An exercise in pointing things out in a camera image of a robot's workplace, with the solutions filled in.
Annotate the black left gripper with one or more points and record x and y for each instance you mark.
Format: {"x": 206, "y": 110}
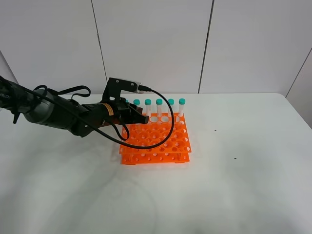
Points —
{"x": 107, "y": 113}

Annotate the teal capped test tube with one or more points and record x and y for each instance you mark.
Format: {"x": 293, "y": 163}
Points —
{"x": 159, "y": 103}

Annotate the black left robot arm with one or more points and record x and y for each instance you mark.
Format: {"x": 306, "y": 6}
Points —
{"x": 47, "y": 107}

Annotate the teal capped tube far right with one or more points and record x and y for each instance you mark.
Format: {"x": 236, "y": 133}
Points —
{"x": 182, "y": 102}

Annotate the orange test tube rack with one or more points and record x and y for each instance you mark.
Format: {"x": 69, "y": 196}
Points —
{"x": 175, "y": 150}

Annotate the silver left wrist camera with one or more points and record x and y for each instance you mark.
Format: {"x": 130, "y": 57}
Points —
{"x": 129, "y": 86}

